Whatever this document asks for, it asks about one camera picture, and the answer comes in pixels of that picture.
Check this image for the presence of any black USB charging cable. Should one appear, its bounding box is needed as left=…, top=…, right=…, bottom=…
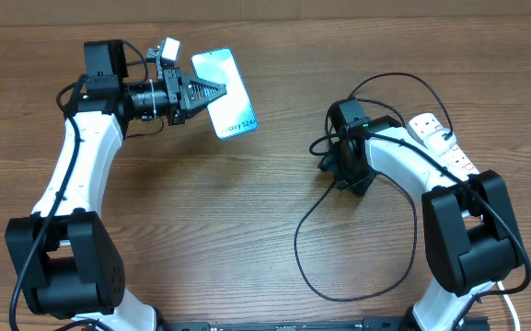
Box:
left=293, top=72, right=456, bottom=303

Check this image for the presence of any blue Galaxy smartphone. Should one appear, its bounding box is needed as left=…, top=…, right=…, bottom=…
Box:
left=190, top=48, right=259, bottom=140

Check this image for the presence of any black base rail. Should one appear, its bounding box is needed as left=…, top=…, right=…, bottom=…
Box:
left=163, top=315, right=491, bottom=331

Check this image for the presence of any white charger plug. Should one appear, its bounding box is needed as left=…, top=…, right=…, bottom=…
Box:
left=422, top=128, right=456, bottom=155

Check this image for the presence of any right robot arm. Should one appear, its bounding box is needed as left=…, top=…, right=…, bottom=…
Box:
left=318, top=97, right=531, bottom=330

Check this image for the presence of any white power strip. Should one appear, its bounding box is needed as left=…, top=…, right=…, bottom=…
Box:
left=407, top=113, right=479, bottom=178

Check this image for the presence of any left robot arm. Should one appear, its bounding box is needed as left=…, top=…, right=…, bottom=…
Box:
left=5, top=38, right=226, bottom=330

